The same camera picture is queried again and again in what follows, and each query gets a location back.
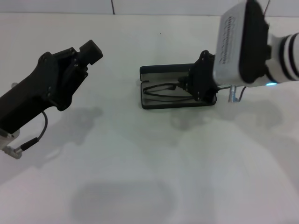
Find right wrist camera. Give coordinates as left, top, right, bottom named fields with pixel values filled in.
left=214, top=0, right=273, bottom=85

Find black glasses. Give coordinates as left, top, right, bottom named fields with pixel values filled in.
left=142, top=83, right=194, bottom=103

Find black glasses case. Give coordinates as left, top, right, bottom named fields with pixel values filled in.
left=139, top=64, right=218, bottom=110

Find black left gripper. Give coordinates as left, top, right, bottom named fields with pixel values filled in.
left=0, top=40, right=104, bottom=135

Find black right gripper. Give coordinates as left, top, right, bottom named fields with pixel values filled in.
left=178, top=50, right=220, bottom=103

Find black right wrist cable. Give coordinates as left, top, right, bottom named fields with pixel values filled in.
left=218, top=84, right=248, bottom=104

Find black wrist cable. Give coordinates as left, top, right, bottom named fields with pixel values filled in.
left=3, top=111, right=49, bottom=160
left=218, top=84, right=248, bottom=104

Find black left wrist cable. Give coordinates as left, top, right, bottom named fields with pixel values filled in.
left=3, top=111, right=49, bottom=160

